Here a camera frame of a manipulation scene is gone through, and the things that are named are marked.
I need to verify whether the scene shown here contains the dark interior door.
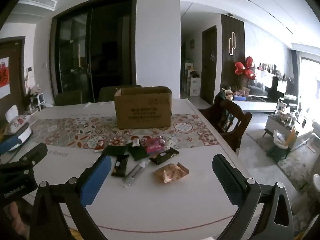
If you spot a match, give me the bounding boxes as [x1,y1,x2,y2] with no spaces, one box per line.
[201,25,217,105]

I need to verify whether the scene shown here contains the dark dried plant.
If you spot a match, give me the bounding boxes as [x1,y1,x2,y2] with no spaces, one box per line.
[24,87,34,110]

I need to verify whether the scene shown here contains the person's left hand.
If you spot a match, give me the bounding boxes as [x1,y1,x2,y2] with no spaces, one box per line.
[7,201,26,233]

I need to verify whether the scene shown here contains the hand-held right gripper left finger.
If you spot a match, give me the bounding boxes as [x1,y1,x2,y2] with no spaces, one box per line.
[30,154,112,240]

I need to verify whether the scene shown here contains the floral tissue box cover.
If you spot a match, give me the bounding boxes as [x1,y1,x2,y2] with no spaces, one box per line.
[5,106,32,135]

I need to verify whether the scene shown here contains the dark green dining chair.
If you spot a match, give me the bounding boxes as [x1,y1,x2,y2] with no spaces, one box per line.
[54,90,83,106]
[98,85,142,102]

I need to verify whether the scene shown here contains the red foil balloon bunch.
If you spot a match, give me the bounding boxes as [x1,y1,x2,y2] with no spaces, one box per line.
[235,57,255,80]

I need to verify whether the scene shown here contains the red and white door poster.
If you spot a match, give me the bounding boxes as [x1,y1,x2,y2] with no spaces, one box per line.
[0,57,10,99]

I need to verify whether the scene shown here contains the small white cube shelf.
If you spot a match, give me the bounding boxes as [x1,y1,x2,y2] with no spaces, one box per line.
[30,92,44,110]

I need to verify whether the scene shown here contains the brown entry door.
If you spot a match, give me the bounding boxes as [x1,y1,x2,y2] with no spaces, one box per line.
[0,36,27,120]

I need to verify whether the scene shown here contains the grey coffee table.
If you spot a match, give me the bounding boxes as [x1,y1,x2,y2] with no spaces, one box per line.
[262,115,315,143]

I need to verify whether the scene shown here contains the ceiling air vent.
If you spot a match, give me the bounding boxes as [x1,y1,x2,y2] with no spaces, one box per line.
[19,0,58,12]

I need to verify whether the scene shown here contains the white television cabinet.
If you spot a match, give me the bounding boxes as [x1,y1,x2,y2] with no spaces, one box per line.
[232,97,278,113]

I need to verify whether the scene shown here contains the patterned floor rug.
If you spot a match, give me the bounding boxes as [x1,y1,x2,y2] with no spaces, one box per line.
[247,130,320,205]

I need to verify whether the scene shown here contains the golden brown crinkled packet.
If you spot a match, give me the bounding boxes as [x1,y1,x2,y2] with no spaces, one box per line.
[152,162,190,184]

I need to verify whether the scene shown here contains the dark wooden chair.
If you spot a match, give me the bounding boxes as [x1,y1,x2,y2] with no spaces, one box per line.
[197,90,253,153]

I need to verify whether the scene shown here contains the gold loop wall light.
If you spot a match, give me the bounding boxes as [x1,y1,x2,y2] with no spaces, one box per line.
[229,32,237,55]

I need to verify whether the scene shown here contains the white plastic bag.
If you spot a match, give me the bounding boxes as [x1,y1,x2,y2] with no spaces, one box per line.
[274,130,288,148]

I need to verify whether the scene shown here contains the black snack bar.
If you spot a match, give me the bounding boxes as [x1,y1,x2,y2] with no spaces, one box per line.
[111,154,130,177]

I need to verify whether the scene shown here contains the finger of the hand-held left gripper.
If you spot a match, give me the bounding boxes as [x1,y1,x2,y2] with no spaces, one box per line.
[19,143,48,167]
[0,137,22,155]

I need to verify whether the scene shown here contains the floral patterned table runner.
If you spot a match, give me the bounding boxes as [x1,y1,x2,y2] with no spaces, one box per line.
[30,114,220,149]

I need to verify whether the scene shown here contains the green stool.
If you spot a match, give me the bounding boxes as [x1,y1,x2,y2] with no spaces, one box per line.
[266,145,290,164]

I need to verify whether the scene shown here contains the white round appliance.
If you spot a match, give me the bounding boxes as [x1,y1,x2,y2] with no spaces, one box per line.
[10,126,33,152]

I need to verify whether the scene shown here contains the pink snack packet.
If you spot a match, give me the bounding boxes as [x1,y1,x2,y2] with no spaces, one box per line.
[142,137,165,154]

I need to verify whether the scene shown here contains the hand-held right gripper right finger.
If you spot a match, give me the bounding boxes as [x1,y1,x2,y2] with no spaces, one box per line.
[212,154,295,240]

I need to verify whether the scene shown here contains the television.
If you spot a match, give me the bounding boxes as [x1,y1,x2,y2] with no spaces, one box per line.
[246,75,278,103]

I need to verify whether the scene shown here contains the round floral dish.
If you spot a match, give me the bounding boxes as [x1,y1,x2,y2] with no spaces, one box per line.
[24,109,42,118]

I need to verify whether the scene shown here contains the brown cardboard box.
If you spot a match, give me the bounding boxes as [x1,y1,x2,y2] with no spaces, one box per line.
[114,86,173,130]

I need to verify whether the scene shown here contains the clear tube snack packet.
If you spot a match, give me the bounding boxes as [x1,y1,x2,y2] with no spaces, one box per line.
[122,160,150,187]

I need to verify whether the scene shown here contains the bright window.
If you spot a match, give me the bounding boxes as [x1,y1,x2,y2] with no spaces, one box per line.
[297,55,320,120]

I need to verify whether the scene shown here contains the black labelled snack packet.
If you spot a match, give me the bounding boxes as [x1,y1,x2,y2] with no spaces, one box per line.
[149,147,180,165]

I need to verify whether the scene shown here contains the dark glass sliding door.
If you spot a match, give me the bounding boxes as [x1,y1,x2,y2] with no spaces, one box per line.
[50,0,138,103]

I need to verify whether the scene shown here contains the row of shelf figurines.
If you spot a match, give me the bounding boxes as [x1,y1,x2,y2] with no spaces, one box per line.
[257,62,295,80]

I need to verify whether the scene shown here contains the white hallway storage shelf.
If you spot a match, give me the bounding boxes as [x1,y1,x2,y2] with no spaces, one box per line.
[182,60,200,97]

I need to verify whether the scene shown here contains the clutter of gift boxes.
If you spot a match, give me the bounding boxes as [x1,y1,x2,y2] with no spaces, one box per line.
[221,85,250,102]

